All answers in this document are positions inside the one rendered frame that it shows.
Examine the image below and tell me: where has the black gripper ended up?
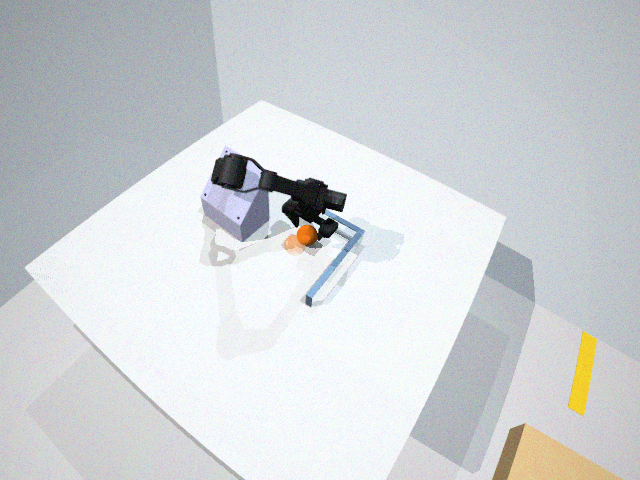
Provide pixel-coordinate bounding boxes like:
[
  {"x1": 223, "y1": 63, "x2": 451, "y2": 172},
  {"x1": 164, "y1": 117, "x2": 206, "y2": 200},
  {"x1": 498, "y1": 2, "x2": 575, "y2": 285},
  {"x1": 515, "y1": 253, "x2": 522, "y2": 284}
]
[{"x1": 281, "y1": 198, "x2": 339, "y2": 241}]

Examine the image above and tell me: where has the clear corner wall with blue-grey edges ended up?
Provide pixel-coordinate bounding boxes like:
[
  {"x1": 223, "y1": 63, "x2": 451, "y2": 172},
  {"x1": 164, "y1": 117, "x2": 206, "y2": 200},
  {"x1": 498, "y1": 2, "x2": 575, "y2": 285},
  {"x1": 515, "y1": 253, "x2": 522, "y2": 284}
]
[{"x1": 311, "y1": 213, "x2": 365, "y2": 306}]

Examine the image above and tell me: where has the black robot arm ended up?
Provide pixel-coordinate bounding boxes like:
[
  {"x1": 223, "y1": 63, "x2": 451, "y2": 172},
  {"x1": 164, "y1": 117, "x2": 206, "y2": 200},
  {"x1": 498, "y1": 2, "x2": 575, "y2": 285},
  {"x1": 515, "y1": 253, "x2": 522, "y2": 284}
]
[{"x1": 211, "y1": 152, "x2": 347, "y2": 215}]

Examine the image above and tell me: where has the light blue l-shaped low wall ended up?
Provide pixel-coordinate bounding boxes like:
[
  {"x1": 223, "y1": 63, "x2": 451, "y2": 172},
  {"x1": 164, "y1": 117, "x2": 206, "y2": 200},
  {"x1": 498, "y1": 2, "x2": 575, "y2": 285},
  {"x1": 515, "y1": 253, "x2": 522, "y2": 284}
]
[{"x1": 305, "y1": 209, "x2": 365, "y2": 307}]

